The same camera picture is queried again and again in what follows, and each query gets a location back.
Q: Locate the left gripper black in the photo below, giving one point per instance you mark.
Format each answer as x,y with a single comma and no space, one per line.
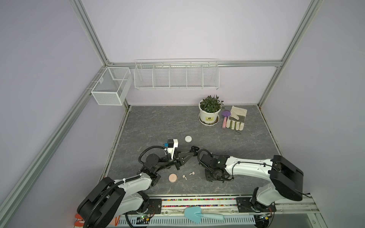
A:
179,160

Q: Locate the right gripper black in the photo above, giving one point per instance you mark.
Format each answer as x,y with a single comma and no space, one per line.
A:
207,178

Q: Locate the black earbud charging case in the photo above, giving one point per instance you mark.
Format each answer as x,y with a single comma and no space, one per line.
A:
194,150

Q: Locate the white earbud charging case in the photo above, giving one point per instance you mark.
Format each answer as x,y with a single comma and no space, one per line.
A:
188,139

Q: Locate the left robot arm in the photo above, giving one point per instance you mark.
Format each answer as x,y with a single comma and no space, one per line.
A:
111,198

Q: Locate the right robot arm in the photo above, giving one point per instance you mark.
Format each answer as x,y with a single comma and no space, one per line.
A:
285,180

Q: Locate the pink earbud charging case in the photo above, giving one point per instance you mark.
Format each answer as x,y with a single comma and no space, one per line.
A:
172,178

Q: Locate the teal garden trowel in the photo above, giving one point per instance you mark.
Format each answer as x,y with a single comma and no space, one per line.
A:
195,215

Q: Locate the white plant saucer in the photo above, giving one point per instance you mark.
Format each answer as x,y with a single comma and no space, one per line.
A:
209,123

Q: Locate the potted green plant white pot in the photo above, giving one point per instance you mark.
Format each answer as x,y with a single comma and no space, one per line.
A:
210,107

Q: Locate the purple pink garden trowel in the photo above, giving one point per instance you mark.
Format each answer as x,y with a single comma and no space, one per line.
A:
225,114

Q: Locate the white mesh box basket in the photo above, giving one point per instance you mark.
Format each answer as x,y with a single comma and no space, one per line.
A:
112,86

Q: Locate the orange white work glove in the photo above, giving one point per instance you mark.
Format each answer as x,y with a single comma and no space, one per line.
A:
80,222

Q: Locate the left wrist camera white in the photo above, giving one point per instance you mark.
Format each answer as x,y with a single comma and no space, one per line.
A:
170,147

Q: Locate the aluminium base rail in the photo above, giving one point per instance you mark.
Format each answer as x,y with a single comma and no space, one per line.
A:
227,204

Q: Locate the long white wire basket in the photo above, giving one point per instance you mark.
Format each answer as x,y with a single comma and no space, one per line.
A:
176,74

